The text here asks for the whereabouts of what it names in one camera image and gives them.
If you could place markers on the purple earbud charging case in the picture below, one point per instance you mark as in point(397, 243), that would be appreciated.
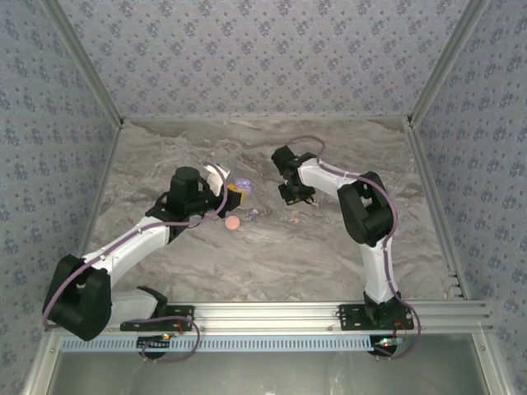
point(243, 183)

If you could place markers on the pink earbud charging case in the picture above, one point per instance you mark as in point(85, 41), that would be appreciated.
point(232, 222)

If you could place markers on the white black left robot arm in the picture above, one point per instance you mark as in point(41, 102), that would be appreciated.
point(131, 247)

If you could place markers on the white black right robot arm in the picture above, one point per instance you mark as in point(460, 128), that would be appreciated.
point(376, 271)

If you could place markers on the black controller board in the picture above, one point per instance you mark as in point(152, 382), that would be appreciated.
point(385, 345)
point(152, 343)

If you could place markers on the grey metal sheet panel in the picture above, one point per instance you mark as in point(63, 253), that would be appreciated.
point(267, 374)

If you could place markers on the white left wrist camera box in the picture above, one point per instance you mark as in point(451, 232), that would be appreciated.
point(214, 181)

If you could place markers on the wide aluminium frame rail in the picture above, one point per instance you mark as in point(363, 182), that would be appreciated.
point(267, 314)

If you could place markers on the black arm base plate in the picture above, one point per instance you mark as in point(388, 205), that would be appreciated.
point(350, 319)
point(181, 314)

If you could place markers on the aluminium frame post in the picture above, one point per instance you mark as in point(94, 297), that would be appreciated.
point(447, 57)
point(85, 57)

